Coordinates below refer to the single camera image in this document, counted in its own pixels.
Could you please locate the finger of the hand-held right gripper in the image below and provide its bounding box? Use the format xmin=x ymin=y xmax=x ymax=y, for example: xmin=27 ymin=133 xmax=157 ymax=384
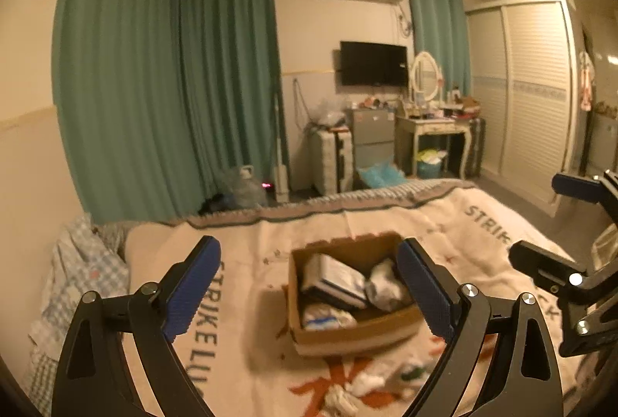
xmin=508 ymin=240 xmax=618 ymax=357
xmin=552 ymin=170 xmax=618 ymax=225

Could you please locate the hanging garment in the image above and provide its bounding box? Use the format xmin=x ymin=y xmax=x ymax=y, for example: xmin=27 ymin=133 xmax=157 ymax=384
xmin=578 ymin=51 xmax=596 ymax=112

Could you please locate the light ribbed suitcase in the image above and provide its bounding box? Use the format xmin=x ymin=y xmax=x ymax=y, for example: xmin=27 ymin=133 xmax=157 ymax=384
xmin=309 ymin=128 xmax=356 ymax=196

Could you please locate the cream dressing table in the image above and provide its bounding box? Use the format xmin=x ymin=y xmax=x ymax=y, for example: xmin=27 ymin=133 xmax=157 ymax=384
xmin=394 ymin=114 xmax=477 ymax=180

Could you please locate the white louvred wardrobe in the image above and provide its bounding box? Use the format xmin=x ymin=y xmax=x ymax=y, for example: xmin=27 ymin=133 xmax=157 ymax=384
xmin=465 ymin=0 xmax=581 ymax=218

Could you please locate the large clear water jug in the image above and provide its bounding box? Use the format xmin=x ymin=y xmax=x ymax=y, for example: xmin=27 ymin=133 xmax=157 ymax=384
xmin=233 ymin=164 xmax=269 ymax=208

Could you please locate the grey striped bed sheet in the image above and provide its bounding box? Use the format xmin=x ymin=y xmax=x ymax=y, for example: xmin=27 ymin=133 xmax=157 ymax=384
xmin=186 ymin=178 xmax=476 ymax=227

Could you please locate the brown cardboard box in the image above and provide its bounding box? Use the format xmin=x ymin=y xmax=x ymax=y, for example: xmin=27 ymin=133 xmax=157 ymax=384
xmin=288 ymin=231 xmax=428 ymax=356

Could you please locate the oval white mirror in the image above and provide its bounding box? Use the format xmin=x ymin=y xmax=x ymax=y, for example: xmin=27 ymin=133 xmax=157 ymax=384
xmin=410 ymin=51 xmax=443 ymax=105

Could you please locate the white crumpled cloth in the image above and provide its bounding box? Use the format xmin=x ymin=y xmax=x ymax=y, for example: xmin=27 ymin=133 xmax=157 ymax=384
xmin=365 ymin=258 xmax=414 ymax=312

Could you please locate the grey drawer cabinet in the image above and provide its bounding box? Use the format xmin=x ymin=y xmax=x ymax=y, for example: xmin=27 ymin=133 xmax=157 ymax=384
xmin=348 ymin=107 xmax=399 ymax=192

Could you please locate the waste bin with bag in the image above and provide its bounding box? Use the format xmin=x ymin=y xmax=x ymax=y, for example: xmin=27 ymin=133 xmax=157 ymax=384
xmin=416 ymin=149 xmax=448 ymax=180

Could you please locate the black wall television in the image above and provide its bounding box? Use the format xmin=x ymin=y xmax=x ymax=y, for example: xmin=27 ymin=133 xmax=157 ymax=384
xmin=339 ymin=41 xmax=409 ymax=87

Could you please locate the white and blue cloth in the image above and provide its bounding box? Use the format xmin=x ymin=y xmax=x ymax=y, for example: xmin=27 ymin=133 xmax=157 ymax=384
xmin=302 ymin=302 xmax=358 ymax=332

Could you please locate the cream printed blanket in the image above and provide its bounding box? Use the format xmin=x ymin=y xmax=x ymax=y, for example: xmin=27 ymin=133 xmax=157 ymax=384
xmin=122 ymin=179 xmax=602 ymax=417

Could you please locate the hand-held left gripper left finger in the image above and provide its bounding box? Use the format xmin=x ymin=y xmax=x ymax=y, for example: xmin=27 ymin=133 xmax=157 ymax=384
xmin=51 ymin=235 xmax=223 ymax=417

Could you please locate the white and green sock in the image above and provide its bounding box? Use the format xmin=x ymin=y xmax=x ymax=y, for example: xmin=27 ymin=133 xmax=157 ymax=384
xmin=398 ymin=356 xmax=436 ymax=383

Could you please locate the wide teal curtain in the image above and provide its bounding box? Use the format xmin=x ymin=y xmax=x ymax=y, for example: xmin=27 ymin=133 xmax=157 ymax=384
xmin=51 ymin=0 xmax=183 ymax=225

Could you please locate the plaid quilt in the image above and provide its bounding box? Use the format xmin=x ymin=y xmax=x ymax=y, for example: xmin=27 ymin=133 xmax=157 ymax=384
xmin=22 ymin=213 xmax=132 ymax=404

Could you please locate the blue plastic bag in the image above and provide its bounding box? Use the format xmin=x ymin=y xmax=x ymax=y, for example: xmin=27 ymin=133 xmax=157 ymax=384
xmin=359 ymin=161 xmax=407 ymax=190

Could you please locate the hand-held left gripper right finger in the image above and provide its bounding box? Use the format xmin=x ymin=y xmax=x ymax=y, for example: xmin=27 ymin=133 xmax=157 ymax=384
xmin=396 ymin=237 xmax=565 ymax=417

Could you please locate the clear plastic bag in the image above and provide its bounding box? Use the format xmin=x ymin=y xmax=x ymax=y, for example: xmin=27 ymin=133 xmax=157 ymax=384
xmin=311 ymin=97 xmax=351 ymax=129

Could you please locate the narrow teal curtain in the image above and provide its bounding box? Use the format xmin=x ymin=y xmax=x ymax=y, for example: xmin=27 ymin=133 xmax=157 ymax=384
xmin=403 ymin=0 xmax=472 ymax=98

